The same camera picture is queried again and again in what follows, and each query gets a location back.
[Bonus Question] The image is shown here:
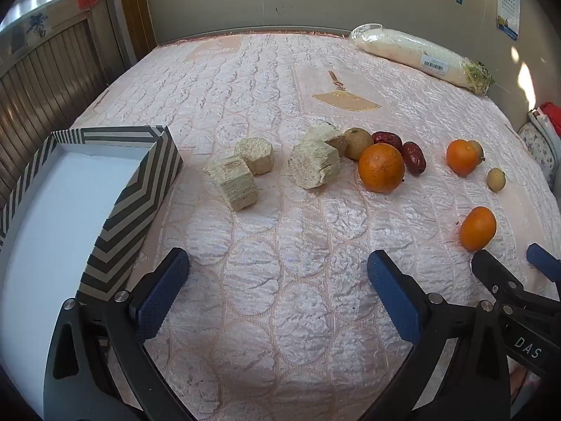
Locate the red cloth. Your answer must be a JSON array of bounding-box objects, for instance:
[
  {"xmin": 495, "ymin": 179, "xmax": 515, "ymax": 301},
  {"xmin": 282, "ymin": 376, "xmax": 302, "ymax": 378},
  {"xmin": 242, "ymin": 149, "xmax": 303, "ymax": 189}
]
[{"xmin": 538, "ymin": 102, "xmax": 561, "ymax": 141}]

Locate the plastic-wrapped white radish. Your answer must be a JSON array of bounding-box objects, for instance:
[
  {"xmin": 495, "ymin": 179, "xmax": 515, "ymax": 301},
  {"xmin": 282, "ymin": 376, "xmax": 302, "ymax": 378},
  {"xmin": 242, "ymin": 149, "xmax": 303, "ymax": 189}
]
[{"xmin": 350, "ymin": 23, "xmax": 495, "ymax": 96}]

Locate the floral pillow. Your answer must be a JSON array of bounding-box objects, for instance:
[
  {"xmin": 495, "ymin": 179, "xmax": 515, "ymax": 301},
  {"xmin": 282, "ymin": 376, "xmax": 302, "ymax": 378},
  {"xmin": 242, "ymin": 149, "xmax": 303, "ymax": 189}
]
[{"xmin": 517, "ymin": 109, "xmax": 561, "ymax": 189}]

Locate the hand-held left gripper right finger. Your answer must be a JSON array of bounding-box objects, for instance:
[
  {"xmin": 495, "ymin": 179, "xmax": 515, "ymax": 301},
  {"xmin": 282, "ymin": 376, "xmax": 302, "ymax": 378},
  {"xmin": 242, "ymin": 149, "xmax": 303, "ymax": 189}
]
[{"xmin": 364, "ymin": 249, "xmax": 511, "ymax": 421}]

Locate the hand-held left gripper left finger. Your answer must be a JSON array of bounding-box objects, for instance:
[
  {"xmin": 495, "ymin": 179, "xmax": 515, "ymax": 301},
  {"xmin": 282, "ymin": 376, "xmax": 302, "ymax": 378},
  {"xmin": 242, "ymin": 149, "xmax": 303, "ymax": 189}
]
[{"xmin": 43, "ymin": 248, "xmax": 194, "ymax": 421}]

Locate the red date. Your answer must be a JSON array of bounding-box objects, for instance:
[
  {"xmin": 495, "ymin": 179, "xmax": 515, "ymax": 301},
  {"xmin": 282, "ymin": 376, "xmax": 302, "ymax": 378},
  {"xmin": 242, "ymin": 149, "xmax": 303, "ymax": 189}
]
[
  {"xmin": 402, "ymin": 141, "xmax": 427, "ymax": 175},
  {"xmin": 372, "ymin": 131, "xmax": 403, "ymax": 152}
]

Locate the wall calendar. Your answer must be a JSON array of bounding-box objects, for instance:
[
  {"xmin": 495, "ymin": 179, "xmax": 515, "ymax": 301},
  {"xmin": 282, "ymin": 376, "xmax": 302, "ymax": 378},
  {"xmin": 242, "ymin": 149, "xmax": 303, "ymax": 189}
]
[{"xmin": 496, "ymin": 0, "xmax": 522, "ymax": 41}]

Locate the ribbed metal door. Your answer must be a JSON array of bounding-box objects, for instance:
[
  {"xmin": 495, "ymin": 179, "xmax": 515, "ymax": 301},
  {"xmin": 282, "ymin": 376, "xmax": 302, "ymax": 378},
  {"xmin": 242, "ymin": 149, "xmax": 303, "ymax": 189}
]
[{"xmin": 0, "ymin": 9, "xmax": 110, "ymax": 211}]

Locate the blue flower sticker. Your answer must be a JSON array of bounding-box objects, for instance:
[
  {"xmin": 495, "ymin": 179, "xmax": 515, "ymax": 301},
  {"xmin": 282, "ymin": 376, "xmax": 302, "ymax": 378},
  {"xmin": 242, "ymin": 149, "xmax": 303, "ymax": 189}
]
[{"xmin": 25, "ymin": 13, "xmax": 49, "ymax": 38}]

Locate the pink quilted mattress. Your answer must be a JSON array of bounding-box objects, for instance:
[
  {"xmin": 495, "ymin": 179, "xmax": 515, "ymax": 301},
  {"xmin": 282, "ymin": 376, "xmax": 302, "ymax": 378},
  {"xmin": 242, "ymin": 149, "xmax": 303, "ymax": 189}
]
[{"xmin": 66, "ymin": 31, "xmax": 561, "ymax": 421}]

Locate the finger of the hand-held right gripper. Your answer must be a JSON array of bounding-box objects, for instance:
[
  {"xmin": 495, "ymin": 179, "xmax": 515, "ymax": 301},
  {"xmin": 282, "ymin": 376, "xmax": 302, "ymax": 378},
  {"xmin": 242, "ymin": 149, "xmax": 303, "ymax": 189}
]
[
  {"xmin": 527, "ymin": 243, "xmax": 561, "ymax": 284},
  {"xmin": 471, "ymin": 249, "xmax": 561, "ymax": 317}
]

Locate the striped cardboard box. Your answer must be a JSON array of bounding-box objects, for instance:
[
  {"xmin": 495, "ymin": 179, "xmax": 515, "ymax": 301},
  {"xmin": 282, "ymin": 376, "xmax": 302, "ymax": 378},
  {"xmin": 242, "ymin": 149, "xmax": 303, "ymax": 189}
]
[{"xmin": 0, "ymin": 126, "xmax": 184, "ymax": 421}]

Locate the wooden door frame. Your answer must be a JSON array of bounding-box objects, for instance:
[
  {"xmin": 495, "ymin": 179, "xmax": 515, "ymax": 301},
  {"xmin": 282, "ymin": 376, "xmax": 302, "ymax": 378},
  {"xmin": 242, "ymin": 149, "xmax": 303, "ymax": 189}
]
[{"xmin": 116, "ymin": 0, "xmax": 156, "ymax": 60}]

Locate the orange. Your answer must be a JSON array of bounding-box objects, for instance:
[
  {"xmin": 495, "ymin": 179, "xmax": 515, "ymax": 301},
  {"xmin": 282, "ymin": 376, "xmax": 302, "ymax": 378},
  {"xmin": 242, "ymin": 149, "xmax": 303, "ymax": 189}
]
[
  {"xmin": 459, "ymin": 206, "xmax": 497, "ymax": 252},
  {"xmin": 358, "ymin": 142, "xmax": 405, "ymax": 194},
  {"xmin": 446, "ymin": 139, "xmax": 479, "ymax": 177}
]

